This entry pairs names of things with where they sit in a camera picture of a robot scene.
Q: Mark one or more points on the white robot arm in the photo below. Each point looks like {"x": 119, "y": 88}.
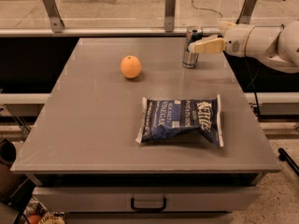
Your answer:
{"x": 274, "y": 47}

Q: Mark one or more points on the middle metal railing bracket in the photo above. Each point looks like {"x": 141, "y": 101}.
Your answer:
{"x": 169, "y": 15}

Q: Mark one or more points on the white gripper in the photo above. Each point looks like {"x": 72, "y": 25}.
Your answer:
{"x": 234, "y": 44}

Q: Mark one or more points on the dark chair at left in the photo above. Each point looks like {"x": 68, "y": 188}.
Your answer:
{"x": 15, "y": 190}

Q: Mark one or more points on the blue kettle chips bag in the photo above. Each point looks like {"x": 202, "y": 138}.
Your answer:
{"x": 164, "y": 119}

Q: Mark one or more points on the grey drawer with black handle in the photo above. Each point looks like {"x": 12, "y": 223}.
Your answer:
{"x": 134, "y": 199}

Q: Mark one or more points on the right metal railing bracket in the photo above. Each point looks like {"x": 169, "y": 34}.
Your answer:
{"x": 246, "y": 12}

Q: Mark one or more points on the left metal railing bracket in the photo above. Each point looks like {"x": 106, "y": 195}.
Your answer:
{"x": 56, "y": 23}

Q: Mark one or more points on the colourful clutter on floor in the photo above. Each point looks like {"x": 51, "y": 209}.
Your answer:
{"x": 35, "y": 213}

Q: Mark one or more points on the orange fruit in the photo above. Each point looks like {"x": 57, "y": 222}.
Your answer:
{"x": 131, "y": 66}

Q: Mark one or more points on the black floor stand leg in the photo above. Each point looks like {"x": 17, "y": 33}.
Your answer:
{"x": 284, "y": 156}

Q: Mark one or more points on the metal railing bracket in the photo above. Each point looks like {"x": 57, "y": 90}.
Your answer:
{"x": 56, "y": 23}
{"x": 169, "y": 15}
{"x": 246, "y": 12}

